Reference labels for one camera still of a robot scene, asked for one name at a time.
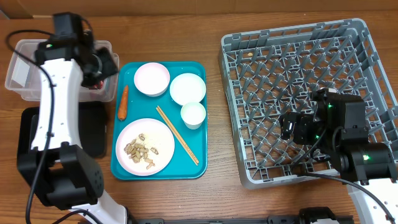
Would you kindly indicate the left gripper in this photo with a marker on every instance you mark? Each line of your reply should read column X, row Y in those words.
column 108, row 66

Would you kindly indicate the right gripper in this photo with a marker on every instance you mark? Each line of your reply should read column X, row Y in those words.
column 304, row 125

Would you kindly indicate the red foil wrapper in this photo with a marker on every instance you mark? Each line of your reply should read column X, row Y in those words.
column 99, row 85

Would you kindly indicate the pink bowl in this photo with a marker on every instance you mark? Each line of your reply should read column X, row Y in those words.
column 152, row 79

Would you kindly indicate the white bowl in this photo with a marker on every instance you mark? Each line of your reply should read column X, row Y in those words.
column 187, row 88

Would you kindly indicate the peanut pile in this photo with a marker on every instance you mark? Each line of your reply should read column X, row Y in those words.
column 140, row 150

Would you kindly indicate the pink plate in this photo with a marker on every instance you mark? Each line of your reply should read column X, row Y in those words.
column 160, row 136

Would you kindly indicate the white cup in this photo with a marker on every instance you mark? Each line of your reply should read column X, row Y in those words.
column 193, row 114

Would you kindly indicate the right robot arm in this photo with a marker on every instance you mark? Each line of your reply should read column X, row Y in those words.
column 338, row 129

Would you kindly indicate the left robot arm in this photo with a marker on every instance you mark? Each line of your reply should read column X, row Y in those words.
column 59, row 172

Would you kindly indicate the grey dishwasher rack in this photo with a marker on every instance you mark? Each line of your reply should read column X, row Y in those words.
column 266, row 73

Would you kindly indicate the orange carrot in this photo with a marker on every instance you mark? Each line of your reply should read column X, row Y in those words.
column 122, row 110

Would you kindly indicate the black plastic tray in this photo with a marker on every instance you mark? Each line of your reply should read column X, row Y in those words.
column 92, row 118

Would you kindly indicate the clear plastic bin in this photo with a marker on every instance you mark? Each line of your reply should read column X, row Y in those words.
column 24, row 78

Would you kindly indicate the teal serving tray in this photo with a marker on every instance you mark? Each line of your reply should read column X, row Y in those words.
column 141, row 106

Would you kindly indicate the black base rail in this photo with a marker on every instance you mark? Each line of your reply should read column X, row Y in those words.
column 288, row 219

